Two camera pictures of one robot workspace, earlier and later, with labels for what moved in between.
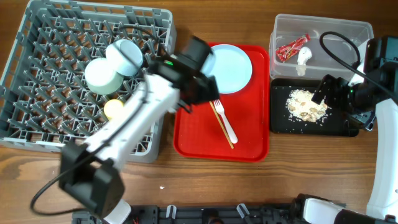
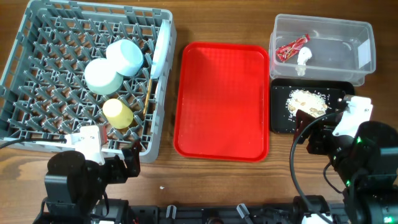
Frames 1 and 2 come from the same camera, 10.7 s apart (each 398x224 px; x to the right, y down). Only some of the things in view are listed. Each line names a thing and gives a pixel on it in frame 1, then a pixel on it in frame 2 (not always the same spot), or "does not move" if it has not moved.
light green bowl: [101, 78] does not move
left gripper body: [193, 89] → [113, 170]
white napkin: [305, 54] does not move
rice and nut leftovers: [300, 106] does not move
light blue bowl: [125, 56] does not move
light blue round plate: [231, 66] → [161, 49]
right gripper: [338, 86] → [321, 134]
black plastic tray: [293, 112] does not move
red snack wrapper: [285, 53] does not move
